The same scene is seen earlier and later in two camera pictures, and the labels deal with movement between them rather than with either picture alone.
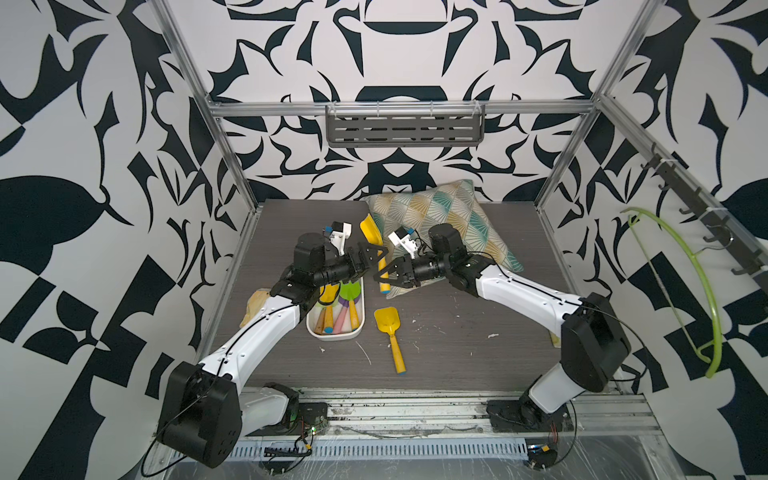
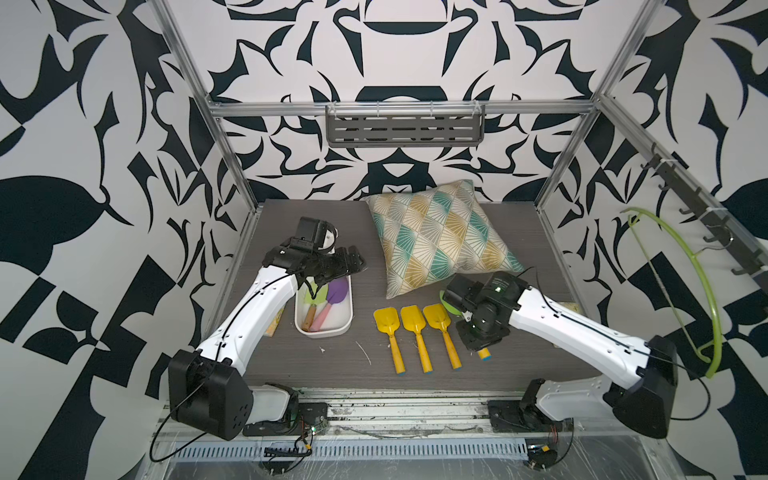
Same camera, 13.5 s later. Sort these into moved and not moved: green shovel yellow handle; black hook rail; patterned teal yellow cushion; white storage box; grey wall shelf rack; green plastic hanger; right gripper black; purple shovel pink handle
Moved: purple shovel pink handle; white storage box; right gripper black; green shovel yellow handle
Not moved: green plastic hanger; patterned teal yellow cushion; grey wall shelf rack; black hook rail
